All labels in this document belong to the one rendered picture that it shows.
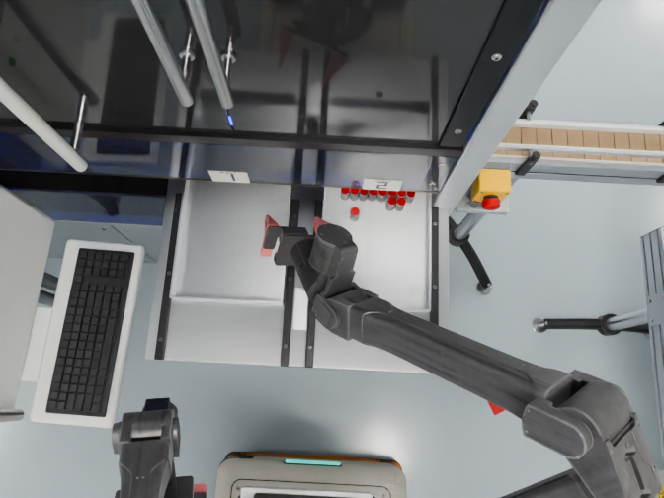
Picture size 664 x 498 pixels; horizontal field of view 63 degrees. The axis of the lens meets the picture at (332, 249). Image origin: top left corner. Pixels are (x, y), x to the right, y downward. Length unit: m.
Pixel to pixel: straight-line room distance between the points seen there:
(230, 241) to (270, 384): 0.94
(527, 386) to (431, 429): 1.55
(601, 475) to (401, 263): 0.79
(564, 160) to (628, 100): 1.40
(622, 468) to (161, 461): 0.53
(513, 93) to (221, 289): 0.78
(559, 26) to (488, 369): 0.43
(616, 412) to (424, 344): 0.23
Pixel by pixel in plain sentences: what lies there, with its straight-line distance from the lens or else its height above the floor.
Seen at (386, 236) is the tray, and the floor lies 0.88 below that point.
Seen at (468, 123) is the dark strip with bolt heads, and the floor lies 1.31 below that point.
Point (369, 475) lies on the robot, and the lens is 1.91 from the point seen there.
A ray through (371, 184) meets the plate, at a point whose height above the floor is 1.02.
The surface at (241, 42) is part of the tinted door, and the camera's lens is 0.83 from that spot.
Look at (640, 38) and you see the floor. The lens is 3.05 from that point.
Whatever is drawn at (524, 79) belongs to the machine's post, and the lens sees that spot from 0.88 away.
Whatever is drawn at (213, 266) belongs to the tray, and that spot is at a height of 0.88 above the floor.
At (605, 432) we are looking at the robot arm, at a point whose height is 1.58.
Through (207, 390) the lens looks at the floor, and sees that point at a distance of 2.20.
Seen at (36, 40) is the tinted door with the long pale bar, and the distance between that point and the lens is 0.94.
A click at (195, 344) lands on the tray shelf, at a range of 1.32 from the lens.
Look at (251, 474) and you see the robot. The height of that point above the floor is 0.28.
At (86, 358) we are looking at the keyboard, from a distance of 1.46.
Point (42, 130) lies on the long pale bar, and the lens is 1.02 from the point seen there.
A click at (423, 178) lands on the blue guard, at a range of 1.20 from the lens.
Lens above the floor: 2.16
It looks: 75 degrees down
